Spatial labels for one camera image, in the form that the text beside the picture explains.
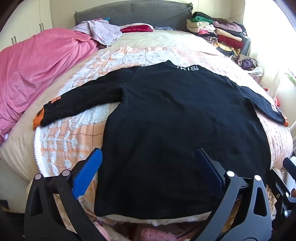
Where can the red pillow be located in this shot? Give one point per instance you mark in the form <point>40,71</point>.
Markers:
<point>138,28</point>

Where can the orange and white patterned blanket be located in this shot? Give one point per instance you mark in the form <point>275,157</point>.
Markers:
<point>76,129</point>

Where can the grey quilted headboard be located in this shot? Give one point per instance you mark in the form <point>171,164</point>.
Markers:
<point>150,14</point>

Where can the beige bed quilt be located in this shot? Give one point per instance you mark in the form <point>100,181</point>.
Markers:
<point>161,38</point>

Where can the dark patterned cloth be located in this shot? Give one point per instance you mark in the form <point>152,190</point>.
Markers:
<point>165,28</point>

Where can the pink dotted pants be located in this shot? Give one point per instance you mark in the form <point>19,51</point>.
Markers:
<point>166,235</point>

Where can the lilac garment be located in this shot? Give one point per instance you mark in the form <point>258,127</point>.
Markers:
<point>104,31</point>

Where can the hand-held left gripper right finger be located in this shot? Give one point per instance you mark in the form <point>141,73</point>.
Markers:
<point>208,166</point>

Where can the pink blanket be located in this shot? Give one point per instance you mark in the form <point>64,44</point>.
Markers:
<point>34,64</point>

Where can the person's left hand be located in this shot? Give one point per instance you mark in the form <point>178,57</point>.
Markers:
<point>101,231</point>

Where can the red box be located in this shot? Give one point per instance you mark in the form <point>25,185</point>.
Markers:
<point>276,101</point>

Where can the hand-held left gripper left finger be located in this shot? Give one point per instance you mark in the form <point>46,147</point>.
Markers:
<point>89,169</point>

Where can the black sweater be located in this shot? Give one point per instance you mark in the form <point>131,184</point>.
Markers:
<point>173,127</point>

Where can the crumpled clothes heap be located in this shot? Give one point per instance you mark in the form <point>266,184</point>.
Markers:
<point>247,63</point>

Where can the stack of folded clothes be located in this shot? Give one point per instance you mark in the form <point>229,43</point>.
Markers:
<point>219,34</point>

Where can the white curtain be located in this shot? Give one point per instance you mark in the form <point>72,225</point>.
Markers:
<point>266,34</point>

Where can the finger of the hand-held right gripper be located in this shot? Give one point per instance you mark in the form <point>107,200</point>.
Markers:
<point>290,164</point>
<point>281,192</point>

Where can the cream wardrobe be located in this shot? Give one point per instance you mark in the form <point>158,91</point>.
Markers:
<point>27,23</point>

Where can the green cloth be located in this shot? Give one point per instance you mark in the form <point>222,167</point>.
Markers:
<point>291,77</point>

